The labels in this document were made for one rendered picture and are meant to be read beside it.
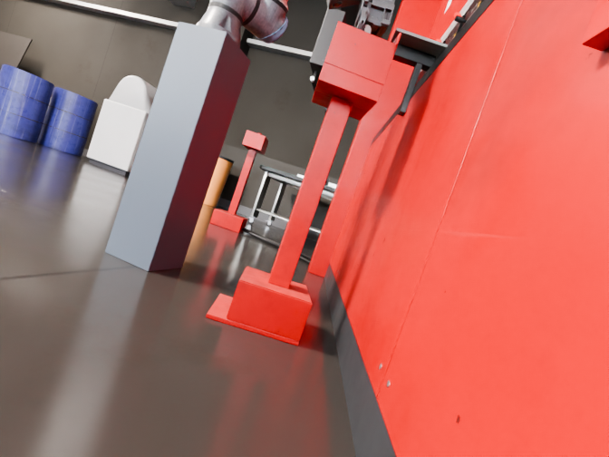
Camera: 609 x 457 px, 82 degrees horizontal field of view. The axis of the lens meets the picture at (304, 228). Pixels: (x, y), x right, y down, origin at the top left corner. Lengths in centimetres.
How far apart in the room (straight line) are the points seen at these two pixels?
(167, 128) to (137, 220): 31
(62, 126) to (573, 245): 624
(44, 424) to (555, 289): 55
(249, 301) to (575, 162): 75
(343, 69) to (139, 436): 85
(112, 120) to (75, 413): 515
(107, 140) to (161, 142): 436
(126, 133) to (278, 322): 468
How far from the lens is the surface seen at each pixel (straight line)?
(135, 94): 554
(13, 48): 841
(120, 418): 58
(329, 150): 98
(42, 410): 59
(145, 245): 122
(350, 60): 98
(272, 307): 93
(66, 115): 633
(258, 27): 142
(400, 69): 233
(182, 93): 123
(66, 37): 817
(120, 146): 543
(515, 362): 34
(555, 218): 35
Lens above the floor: 34
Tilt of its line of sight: 3 degrees down
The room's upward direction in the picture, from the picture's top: 19 degrees clockwise
